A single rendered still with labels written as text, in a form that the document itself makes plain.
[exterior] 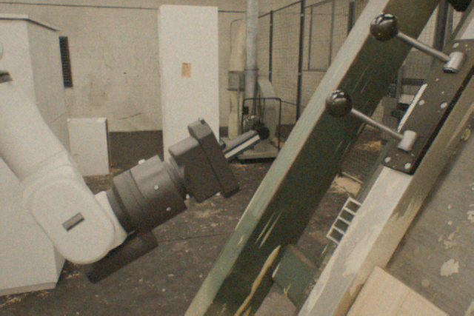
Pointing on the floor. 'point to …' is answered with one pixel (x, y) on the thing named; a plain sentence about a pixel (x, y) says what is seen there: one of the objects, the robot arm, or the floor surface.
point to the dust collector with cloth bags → (250, 74)
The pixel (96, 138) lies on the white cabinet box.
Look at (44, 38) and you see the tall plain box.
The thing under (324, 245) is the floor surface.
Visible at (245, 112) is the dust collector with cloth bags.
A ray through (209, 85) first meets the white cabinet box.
